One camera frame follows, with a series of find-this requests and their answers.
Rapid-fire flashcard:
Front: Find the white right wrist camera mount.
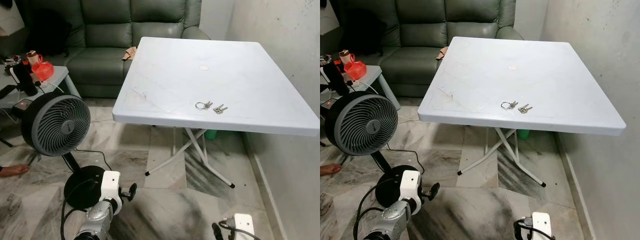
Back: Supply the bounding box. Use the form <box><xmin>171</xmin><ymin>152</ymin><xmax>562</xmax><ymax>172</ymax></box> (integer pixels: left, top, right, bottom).
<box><xmin>530</xmin><ymin>211</ymin><xmax>553</xmax><ymax>240</ymax></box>
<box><xmin>232</xmin><ymin>213</ymin><xmax>256</xmax><ymax>240</ymax></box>

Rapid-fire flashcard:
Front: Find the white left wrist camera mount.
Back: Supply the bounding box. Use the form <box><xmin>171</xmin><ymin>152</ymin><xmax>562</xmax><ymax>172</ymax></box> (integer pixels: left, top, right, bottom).
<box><xmin>99</xmin><ymin>170</ymin><xmax>123</xmax><ymax>213</ymax></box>
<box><xmin>398</xmin><ymin>169</ymin><xmax>422</xmax><ymax>214</ymax></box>

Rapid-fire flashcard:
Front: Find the person's bare foot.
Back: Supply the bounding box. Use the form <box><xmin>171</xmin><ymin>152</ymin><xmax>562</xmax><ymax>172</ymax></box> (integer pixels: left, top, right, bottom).
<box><xmin>0</xmin><ymin>163</ymin><xmax>30</xmax><ymax>178</ymax></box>
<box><xmin>320</xmin><ymin>162</ymin><xmax>342</xmax><ymax>176</ymax></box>

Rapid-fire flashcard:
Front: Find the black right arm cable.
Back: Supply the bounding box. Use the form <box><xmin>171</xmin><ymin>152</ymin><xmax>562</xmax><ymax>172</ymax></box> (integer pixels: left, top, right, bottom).
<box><xmin>211</xmin><ymin>219</ymin><xmax>262</xmax><ymax>240</ymax></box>
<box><xmin>513</xmin><ymin>217</ymin><xmax>557</xmax><ymax>240</ymax></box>

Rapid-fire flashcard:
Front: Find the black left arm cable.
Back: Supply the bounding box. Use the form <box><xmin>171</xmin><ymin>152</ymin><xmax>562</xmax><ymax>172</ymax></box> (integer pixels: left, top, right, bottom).
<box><xmin>352</xmin><ymin>184</ymin><xmax>387</xmax><ymax>240</ymax></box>
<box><xmin>59</xmin><ymin>191</ymin><xmax>102</xmax><ymax>240</ymax></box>

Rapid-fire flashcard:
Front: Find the green leather sofa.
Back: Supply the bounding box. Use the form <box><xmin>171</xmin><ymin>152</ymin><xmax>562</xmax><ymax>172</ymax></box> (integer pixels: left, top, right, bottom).
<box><xmin>330</xmin><ymin>0</ymin><xmax>525</xmax><ymax>99</ymax></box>
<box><xmin>14</xmin><ymin>0</ymin><xmax>211</xmax><ymax>99</ymax></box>

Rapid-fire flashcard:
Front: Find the black grey floor fan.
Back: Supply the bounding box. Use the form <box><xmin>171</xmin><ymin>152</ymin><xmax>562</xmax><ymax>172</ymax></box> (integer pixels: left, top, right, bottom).
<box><xmin>20</xmin><ymin>91</ymin><xmax>106</xmax><ymax>210</ymax></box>
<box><xmin>324</xmin><ymin>90</ymin><xmax>419</xmax><ymax>209</ymax></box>

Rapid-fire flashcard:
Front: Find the red plastic jug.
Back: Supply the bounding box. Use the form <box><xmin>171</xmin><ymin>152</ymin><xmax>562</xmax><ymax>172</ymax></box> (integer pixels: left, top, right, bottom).
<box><xmin>30</xmin><ymin>54</ymin><xmax>55</xmax><ymax>82</ymax></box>
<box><xmin>343</xmin><ymin>53</ymin><xmax>368</xmax><ymax>81</ymax></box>

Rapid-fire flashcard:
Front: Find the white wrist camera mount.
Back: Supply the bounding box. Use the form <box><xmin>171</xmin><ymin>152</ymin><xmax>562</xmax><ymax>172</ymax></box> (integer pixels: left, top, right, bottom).
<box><xmin>232</xmin><ymin>213</ymin><xmax>256</xmax><ymax>240</ymax></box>
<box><xmin>99</xmin><ymin>170</ymin><xmax>123</xmax><ymax>213</ymax></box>
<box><xmin>398</xmin><ymin>169</ymin><xmax>422</xmax><ymax>214</ymax></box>
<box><xmin>530</xmin><ymin>211</ymin><xmax>553</xmax><ymax>240</ymax></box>

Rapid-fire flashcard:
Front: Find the small grey side table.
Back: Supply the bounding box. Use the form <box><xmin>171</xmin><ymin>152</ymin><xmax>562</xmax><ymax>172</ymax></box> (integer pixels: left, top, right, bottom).
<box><xmin>320</xmin><ymin>65</ymin><xmax>401</xmax><ymax>112</ymax></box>
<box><xmin>0</xmin><ymin>65</ymin><xmax>81</xmax><ymax>112</ymax></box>

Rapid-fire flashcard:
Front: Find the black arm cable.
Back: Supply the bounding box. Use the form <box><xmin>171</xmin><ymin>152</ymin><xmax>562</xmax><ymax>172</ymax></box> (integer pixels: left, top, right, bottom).
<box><xmin>352</xmin><ymin>184</ymin><xmax>387</xmax><ymax>240</ymax></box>
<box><xmin>59</xmin><ymin>191</ymin><xmax>102</xmax><ymax>240</ymax></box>
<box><xmin>211</xmin><ymin>219</ymin><xmax>262</xmax><ymax>240</ymax></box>
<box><xmin>513</xmin><ymin>217</ymin><xmax>557</xmax><ymax>240</ymax></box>

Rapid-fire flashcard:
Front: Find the black fan power cord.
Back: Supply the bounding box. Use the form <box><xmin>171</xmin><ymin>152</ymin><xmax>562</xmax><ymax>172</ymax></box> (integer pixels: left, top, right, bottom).
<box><xmin>75</xmin><ymin>148</ymin><xmax>114</xmax><ymax>172</ymax></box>
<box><xmin>386</xmin><ymin>144</ymin><xmax>426</xmax><ymax>175</ymax></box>

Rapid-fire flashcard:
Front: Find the black bag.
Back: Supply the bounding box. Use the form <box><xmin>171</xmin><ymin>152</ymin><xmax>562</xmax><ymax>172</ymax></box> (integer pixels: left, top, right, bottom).
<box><xmin>344</xmin><ymin>9</ymin><xmax>387</xmax><ymax>56</ymax></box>
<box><xmin>26</xmin><ymin>9</ymin><xmax>72</xmax><ymax>57</ymax></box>

